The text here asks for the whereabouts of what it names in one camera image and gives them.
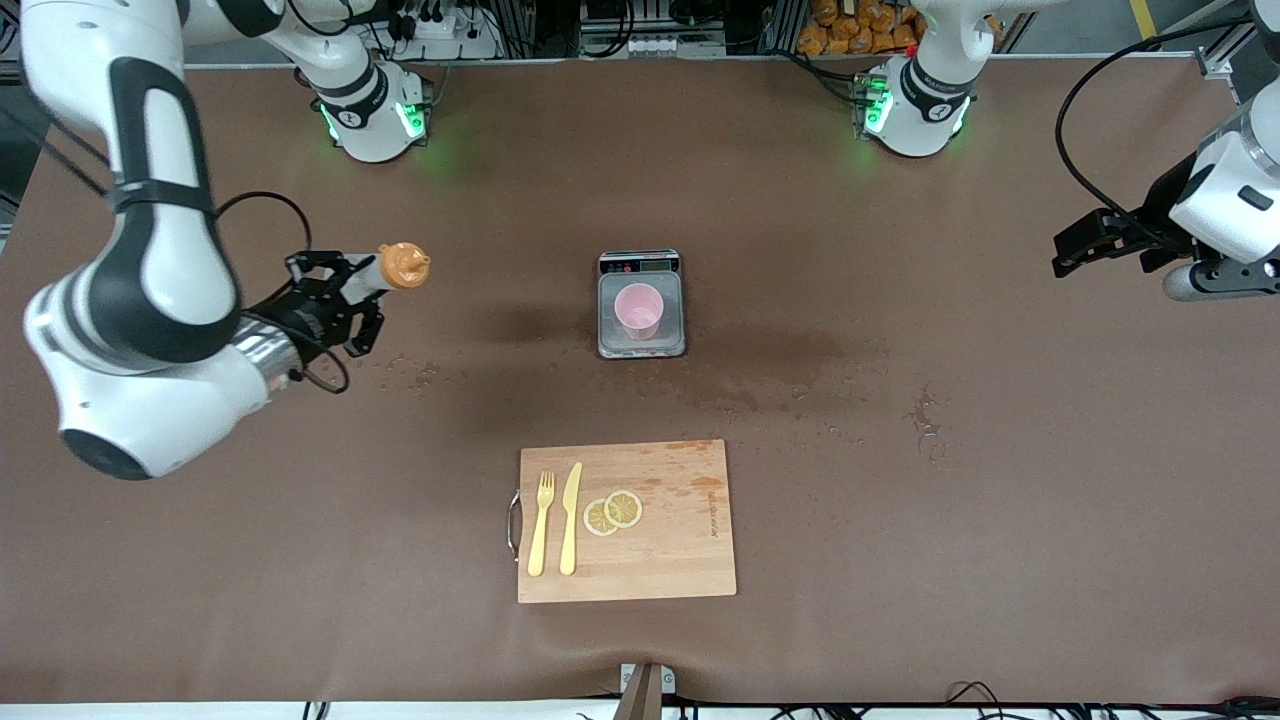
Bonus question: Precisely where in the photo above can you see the yellow plastic knife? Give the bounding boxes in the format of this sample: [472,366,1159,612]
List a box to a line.
[559,462,583,577]

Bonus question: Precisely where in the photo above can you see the white power strip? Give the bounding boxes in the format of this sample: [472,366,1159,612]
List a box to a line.
[385,8,501,61]

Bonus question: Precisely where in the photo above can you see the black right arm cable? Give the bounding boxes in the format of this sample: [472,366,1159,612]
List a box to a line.
[215,191,351,395]

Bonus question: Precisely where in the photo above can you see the silver digital kitchen scale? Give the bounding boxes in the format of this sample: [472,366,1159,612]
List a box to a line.
[597,250,688,359]

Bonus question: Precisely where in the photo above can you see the metal table clamp bracket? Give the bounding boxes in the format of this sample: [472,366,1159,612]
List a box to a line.
[616,662,679,720]

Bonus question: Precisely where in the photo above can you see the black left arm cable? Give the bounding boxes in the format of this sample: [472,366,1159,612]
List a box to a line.
[1054,18,1263,251]

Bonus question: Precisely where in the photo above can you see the pink plastic cup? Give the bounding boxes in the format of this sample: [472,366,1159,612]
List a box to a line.
[614,283,664,341]

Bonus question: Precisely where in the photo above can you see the orange snack bags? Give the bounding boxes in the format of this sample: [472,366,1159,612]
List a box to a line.
[798,0,929,57]

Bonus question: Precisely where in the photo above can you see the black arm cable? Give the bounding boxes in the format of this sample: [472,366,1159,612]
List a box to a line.
[1054,18,1263,251]
[215,191,351,395]

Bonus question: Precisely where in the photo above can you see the translucent sauce bottle orange cap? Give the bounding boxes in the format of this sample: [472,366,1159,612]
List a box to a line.
[336,242,433,303]

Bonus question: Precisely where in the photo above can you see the yellow plastic fork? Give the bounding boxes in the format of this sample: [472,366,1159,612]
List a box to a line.
[527,471,556,578]

